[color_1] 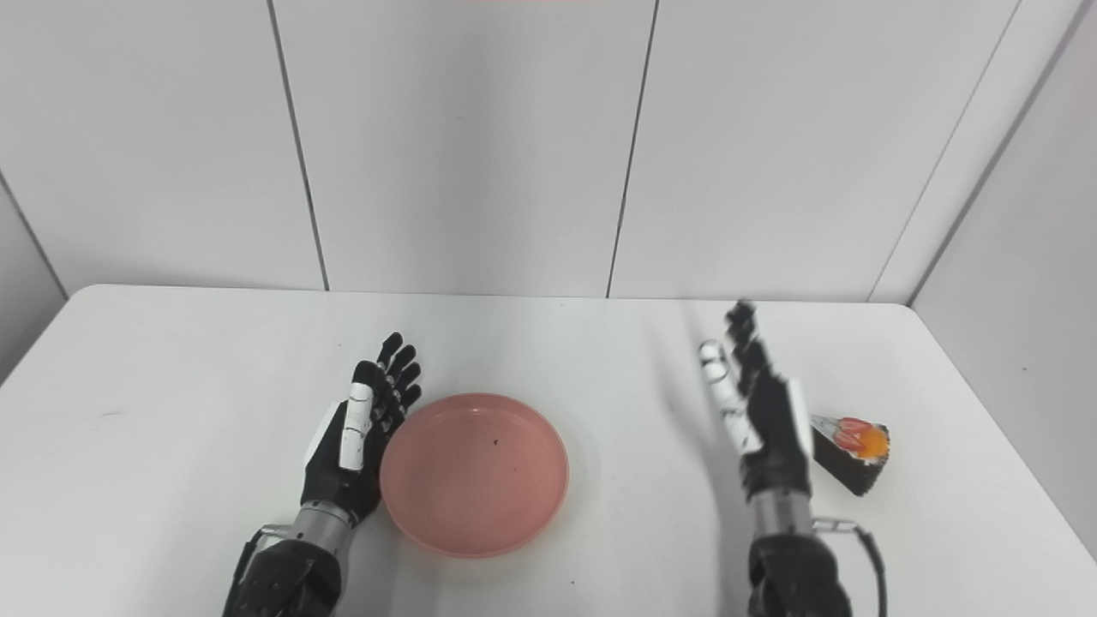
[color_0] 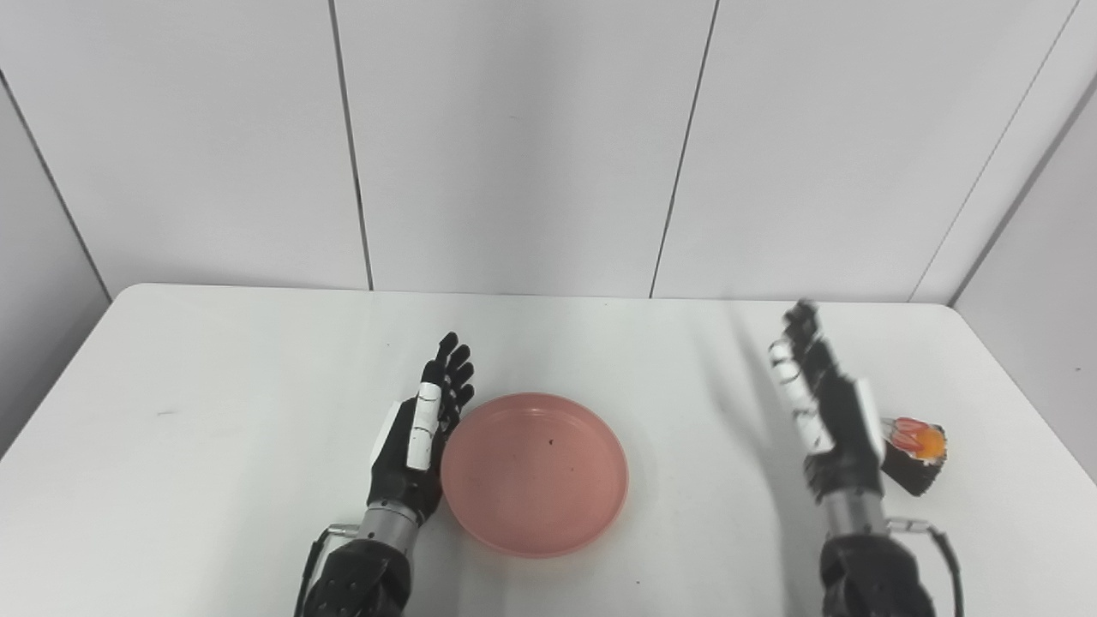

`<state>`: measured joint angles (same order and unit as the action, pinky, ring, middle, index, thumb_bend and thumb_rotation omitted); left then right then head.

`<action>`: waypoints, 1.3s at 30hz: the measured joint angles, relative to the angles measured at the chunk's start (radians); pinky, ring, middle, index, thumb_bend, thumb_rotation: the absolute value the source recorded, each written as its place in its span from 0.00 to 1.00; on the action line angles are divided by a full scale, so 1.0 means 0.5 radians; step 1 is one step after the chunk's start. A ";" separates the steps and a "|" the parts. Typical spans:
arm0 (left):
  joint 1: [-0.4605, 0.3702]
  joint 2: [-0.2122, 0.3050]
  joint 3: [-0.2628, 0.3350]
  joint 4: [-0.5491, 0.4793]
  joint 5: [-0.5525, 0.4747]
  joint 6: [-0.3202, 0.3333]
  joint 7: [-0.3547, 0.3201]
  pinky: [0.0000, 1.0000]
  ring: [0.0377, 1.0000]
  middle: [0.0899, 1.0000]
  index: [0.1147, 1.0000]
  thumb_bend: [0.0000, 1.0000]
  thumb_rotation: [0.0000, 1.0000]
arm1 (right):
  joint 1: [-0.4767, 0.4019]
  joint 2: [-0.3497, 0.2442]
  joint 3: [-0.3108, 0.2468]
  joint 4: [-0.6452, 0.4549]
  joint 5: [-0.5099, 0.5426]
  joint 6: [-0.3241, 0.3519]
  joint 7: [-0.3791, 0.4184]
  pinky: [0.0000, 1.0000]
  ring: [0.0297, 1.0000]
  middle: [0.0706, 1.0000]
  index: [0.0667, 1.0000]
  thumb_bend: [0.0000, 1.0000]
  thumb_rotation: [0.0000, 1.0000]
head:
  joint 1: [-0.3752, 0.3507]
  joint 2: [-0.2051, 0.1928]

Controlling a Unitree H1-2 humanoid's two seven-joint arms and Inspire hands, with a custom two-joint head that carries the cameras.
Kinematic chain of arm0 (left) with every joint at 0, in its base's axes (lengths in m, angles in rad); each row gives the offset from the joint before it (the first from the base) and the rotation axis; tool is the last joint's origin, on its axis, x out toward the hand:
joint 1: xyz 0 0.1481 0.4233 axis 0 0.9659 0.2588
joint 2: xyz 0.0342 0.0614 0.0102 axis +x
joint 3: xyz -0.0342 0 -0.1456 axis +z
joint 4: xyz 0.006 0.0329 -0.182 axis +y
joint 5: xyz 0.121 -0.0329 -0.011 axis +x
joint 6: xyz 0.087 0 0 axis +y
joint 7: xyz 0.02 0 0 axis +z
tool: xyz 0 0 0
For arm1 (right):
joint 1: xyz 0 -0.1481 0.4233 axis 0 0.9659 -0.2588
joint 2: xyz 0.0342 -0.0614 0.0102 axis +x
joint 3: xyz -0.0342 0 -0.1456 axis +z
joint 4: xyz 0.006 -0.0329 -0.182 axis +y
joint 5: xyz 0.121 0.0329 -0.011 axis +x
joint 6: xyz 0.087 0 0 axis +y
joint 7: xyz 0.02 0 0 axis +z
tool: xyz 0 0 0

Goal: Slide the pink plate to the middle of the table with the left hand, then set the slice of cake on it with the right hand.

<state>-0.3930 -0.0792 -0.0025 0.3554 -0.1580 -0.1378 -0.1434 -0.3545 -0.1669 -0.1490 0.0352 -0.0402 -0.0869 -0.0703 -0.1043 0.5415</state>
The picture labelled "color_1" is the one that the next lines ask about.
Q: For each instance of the chocolate cake slice with fruit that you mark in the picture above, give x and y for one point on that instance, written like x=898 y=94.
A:
x=857 y=454

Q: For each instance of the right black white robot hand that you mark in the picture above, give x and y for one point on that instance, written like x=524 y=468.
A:
x=763 y=411

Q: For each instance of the pink round plate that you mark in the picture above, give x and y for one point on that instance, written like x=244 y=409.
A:
x=474 y=474

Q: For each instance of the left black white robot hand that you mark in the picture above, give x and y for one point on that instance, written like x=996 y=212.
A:
x=360 y=433

